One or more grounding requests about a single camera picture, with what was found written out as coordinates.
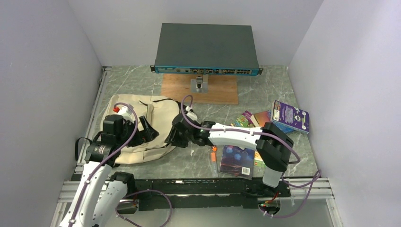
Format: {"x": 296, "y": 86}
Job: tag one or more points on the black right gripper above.
{"x": 173, "y": 138}

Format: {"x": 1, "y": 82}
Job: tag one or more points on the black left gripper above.
{"x": 148, "y": 134}

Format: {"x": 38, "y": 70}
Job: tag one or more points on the beige canvas backpack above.
{"x": 110, "y": 141}

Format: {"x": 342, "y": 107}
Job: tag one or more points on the purple treehouse book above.
{"x": 244, "y": 120}

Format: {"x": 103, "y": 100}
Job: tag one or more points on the purple boxed book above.
{"x": 290, "y": 116}

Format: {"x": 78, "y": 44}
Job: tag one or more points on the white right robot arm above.
{"x": 272, "y": 144}

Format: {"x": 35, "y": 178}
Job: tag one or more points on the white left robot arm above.
{"x": 98, "y": 193}

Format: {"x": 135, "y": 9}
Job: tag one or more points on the orange pen in pack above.
{"x": 213, "y": 161}

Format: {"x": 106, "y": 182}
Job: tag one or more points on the yellow banana toy pack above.
{"x": 258, "y": 161}

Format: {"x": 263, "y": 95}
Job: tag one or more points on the wooden base board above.
{"x": 216, "y": 89}

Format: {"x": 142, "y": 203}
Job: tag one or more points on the dark space notebook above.
{"x": 237, "y": 161}

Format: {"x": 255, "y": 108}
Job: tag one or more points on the orange blue paperback book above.
{"x": 259, "y": 120}

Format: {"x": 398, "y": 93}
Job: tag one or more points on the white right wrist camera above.
{"x": 190, "y": 113}

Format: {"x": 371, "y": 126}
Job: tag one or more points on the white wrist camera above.
{"x": 125, "y": 112}
{"x": 190, "y": 113}

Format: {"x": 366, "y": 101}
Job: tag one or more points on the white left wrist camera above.
{"x": 125, "y": 112}

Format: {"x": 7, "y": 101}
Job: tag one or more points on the grey metal stand bracket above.
{"x": 200, "y": 84}

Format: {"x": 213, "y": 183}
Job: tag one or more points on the grey network switch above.
{"x": 206, "y": 49}

